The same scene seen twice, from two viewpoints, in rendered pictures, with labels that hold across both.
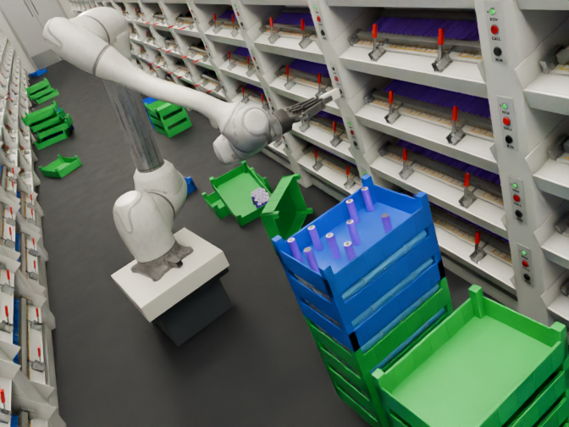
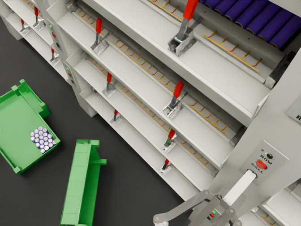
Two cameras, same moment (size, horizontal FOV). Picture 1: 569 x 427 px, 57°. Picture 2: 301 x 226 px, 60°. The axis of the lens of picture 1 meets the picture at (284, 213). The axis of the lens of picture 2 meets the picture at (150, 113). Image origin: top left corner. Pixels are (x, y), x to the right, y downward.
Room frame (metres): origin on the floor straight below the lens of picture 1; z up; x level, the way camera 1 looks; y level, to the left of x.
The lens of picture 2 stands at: (1.58, -0.09, 1.04)
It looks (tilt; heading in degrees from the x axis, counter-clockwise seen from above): 58 degrees down; 332
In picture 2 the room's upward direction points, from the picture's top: straight up
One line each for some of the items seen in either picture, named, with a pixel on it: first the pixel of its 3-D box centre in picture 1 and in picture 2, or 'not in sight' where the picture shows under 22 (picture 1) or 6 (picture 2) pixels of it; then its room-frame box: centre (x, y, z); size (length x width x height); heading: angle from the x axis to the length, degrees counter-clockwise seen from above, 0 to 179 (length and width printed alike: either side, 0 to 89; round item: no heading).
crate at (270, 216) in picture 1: (288, 213); (87, 189); (1.92, -0.02, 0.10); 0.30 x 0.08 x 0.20; 150
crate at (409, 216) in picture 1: (351, 230); not in sight; (0.99, -0.13, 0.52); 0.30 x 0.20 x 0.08; 114
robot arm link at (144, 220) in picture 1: (141, 222); not in sight; (1.67, 0.47, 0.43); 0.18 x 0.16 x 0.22; 160
